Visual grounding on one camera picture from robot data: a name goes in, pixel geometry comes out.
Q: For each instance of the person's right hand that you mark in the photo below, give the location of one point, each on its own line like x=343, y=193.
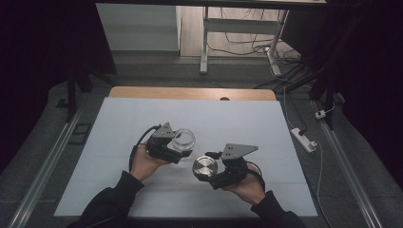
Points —
x=250, y=186

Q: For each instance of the person's left hand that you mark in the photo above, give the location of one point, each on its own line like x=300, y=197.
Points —
x=144, y=163

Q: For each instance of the white power strip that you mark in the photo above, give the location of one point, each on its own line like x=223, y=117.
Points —
x=303, y=139

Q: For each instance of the small white plug adapter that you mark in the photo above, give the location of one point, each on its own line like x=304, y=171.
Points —
x=320, y=114

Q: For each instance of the black floor bracket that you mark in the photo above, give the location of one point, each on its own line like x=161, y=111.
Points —
x=80, y=133

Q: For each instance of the black metal stand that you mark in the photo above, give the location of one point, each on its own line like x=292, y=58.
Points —
x=328, y=95
x=71, y=95

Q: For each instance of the white table mat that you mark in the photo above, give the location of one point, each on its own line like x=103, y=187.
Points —
x=221, y=120

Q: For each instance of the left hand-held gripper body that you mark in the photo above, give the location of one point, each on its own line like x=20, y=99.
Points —
x=161, y=142

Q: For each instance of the clear glass jar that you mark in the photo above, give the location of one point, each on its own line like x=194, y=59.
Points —
x=185, y=139

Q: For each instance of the black curtain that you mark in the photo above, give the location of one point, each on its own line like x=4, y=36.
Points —
x=370, y=79
x=38, y=63

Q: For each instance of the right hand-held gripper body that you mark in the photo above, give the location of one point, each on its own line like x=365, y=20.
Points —
x=236, y=164

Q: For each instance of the white desk frame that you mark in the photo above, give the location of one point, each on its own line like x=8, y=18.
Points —
x=237, y=25

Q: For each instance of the wooden table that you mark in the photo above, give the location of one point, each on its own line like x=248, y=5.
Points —
x=190, y=93

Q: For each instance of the aluminium floor rail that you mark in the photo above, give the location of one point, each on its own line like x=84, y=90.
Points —
x=348, y=171
x=47, y=164

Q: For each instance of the round metal lid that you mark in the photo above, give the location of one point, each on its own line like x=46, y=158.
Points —
x=205, y=166

